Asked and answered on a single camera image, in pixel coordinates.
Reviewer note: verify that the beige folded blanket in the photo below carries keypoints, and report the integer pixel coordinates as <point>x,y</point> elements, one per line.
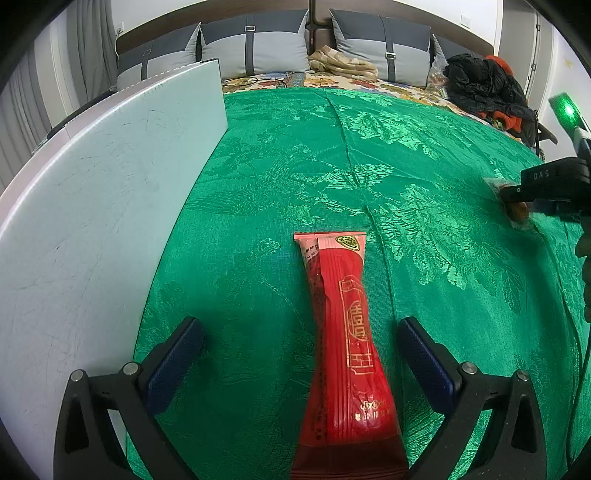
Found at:
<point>341,64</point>

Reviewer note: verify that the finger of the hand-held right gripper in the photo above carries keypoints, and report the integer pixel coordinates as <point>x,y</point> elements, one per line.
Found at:
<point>554,173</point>
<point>545,198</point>

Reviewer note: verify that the green patterned blanket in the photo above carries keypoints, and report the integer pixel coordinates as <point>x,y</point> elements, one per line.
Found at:
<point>277,194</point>

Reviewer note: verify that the clear plastic bag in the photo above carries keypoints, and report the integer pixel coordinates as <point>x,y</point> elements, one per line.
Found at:
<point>436,76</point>

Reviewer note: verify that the white cardboard box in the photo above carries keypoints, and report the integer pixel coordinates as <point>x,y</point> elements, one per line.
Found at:
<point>92,207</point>

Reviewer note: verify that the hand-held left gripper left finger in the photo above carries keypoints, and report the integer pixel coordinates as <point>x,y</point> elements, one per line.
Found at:
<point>178,364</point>

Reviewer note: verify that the small round orange-brown snack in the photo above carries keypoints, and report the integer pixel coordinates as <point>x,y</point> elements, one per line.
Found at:
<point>517,213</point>

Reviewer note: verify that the white wall outlet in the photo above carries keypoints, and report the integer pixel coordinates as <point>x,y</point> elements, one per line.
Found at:
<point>121,28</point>

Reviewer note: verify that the brown headboard panel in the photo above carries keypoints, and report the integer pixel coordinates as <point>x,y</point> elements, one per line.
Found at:
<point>452,32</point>
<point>217,18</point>

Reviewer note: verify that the grey two-tone pillow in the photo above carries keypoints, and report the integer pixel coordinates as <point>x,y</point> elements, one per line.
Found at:
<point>378,46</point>
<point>157,55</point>
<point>445,48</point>
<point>256,46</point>

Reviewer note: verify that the floral bedsheet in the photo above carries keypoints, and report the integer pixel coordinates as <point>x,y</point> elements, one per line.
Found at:
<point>401,90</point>

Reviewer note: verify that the white door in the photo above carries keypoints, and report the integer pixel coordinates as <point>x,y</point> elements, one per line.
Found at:
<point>542,60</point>

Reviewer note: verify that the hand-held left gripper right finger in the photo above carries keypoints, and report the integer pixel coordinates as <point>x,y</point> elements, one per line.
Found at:
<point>425,364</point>

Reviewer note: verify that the grey curtain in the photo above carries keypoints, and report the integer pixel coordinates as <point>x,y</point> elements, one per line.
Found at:
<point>51,69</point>

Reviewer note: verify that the orange red garment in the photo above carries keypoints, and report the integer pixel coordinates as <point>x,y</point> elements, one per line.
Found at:
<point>501,62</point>

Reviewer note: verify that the black jacket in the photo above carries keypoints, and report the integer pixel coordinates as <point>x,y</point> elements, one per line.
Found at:
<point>480,83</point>

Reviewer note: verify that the black metal frame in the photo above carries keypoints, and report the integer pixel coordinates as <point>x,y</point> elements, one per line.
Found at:
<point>538,134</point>

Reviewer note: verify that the red snack packet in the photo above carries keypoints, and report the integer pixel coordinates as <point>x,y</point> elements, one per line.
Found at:
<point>346,346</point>

